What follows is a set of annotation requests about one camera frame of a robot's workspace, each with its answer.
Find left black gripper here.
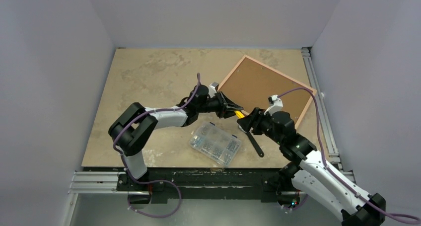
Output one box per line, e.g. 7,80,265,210
197,92,243,119

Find yellow handled screwdriver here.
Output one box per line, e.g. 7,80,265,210
234,110,245,119

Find pink picture frame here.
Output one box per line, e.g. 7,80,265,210
218,55,317,128

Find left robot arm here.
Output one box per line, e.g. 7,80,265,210
108,83,244,191

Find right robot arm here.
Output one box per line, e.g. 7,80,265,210
237,108,386,226

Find clear screw organizer box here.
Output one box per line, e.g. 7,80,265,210
189,122,242,167

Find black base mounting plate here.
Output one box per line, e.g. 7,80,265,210
82,166,310,205

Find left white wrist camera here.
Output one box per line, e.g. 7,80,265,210
209,82,219,97

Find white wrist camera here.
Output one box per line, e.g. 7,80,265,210
264,94,283,116
209,82,219,97

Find adjustable wrench black handle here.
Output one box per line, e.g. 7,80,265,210
238,126,265,157

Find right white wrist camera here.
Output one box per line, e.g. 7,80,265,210
264,94,283,116

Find aluminium rail right side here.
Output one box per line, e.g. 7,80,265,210
301,47,341,164

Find aluminium rail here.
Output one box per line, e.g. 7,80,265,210
70,167,355,203
301,47,341,164

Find aluminium rail front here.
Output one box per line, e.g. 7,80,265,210
70,167,355,203

